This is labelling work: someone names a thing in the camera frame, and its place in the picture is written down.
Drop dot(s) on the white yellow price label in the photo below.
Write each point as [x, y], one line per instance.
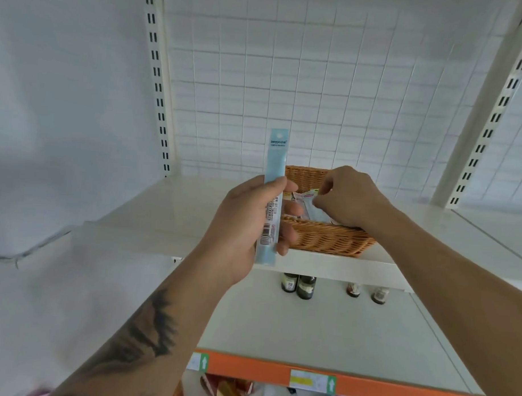
[312, 382]

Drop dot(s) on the person's right hand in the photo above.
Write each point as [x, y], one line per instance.
[355, 199]

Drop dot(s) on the brown wicker basket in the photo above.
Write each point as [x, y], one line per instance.
[328, 241]

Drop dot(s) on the white slotted shelf upright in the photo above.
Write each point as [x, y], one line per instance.
[486, 118]
[158, 81]

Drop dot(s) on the person's left forearm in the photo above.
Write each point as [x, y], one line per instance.
[154, 329]

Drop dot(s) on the person's left hand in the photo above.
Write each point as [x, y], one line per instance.
[234, 229]

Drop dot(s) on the small pink white packet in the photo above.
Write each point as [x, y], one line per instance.
[314, 212]

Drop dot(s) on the white price label green arrow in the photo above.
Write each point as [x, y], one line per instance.
[198, 362]

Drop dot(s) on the person's left thumb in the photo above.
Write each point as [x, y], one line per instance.
[278, 185]

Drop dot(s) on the dark green glass bottle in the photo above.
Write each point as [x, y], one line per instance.
[305, 288]
[289, 283]

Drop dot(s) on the white shelf board orange edge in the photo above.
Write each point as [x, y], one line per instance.
[316, 330]

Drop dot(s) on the person's right forearm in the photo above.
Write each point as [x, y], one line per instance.
[454, 288]

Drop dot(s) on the long light blue packet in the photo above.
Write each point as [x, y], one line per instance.
[276, 157]

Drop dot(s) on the person's right thumb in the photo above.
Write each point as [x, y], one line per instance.
[320, 204]

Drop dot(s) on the red yellow snack packets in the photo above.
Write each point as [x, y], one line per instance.
[220, 391]

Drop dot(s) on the white metal shelf board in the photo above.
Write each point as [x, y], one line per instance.
[166, 218]

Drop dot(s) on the small brown sauce bottle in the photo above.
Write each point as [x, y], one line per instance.
[380, 295]
[353, 290]

